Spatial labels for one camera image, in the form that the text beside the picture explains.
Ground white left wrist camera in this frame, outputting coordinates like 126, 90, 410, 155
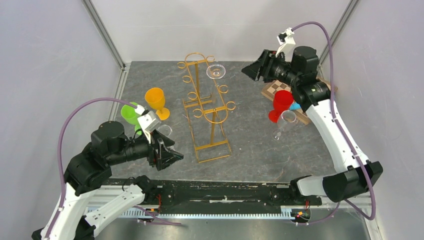
135, 104, 162, 144

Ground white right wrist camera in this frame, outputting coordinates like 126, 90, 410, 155
275, 27, 296, 56

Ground wooden chessboard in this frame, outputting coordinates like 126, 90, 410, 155
260, 77, 332, 126

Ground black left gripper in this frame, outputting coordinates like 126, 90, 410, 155
108, 127, 185, 170

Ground green wine glass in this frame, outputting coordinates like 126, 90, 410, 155
120, 104, 143, 136

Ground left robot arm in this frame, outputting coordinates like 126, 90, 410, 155
31, 121, 184, 240

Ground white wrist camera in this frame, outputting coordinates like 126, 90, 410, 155
135, 104, 162, 144
275, 27, 296, 56

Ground red wine glass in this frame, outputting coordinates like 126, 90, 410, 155
268, 90, 294, 123

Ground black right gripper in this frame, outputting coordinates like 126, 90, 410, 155
242, 49, 301, 87

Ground clear wine glass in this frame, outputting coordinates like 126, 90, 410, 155
206, 64, 226, 80
156, 124, 176, 150
273, 110, 297, 141

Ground gold wire glass rack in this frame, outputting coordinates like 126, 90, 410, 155
177, 52, 236, 163

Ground orange wine glass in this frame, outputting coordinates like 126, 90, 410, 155
144, 87, 170, 121

